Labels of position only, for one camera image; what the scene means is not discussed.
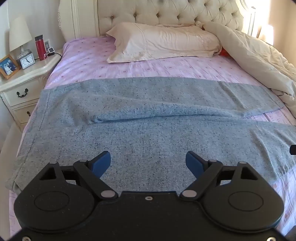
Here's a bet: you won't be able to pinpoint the wooden photo frame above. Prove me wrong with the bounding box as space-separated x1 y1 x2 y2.
0 54 21 80

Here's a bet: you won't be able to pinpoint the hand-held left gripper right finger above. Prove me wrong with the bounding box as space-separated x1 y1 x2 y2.
180 151 266 201

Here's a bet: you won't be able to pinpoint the cream duvet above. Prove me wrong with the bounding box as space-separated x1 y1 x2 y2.
195 21 296 114

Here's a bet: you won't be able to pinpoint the cream nightstand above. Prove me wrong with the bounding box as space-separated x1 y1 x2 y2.
0 49 64 132

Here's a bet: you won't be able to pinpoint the grey speckled pants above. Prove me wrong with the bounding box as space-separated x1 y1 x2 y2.
5 77 296 195

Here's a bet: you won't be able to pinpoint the cream pillow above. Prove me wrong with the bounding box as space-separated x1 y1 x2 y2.
106 22 222 63

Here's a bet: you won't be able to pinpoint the cream tufted headboard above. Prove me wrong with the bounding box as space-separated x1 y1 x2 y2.
58 0 257 43

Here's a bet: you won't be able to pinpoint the white alarm clock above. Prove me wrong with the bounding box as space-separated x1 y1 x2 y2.
20 53 36 69

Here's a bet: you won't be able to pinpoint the pink patterned bed sheet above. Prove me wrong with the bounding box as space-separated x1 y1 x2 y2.
9 36 296 232

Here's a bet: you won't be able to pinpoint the white table lamp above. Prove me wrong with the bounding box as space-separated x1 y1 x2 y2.
9 16 33 60

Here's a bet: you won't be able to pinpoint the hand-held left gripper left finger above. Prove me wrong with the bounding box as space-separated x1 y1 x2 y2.
30 151 118 201

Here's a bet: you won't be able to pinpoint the red bottle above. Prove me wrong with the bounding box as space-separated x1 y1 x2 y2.
35 35 47 61

